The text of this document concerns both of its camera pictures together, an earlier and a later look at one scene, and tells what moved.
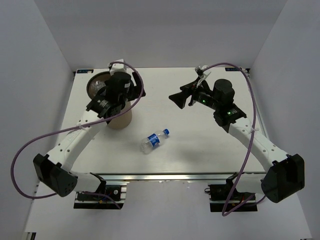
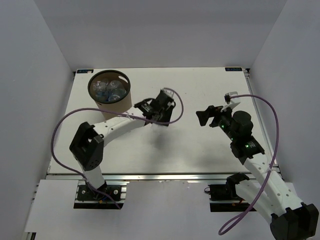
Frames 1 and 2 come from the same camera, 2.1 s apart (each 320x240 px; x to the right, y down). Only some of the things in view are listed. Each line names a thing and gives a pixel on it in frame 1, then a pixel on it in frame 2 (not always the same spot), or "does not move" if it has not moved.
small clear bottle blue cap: (153, 140) to (155, 127)
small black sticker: (84, 71) does not move
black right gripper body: (205, 98) to (224, 124)
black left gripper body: (126, 95) to (158, 112)
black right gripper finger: (192, 86) to (204, 115)
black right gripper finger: (180, 98) to (215, 122)
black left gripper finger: (138, 88) to (139, 104)
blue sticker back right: (232, 69) does not move
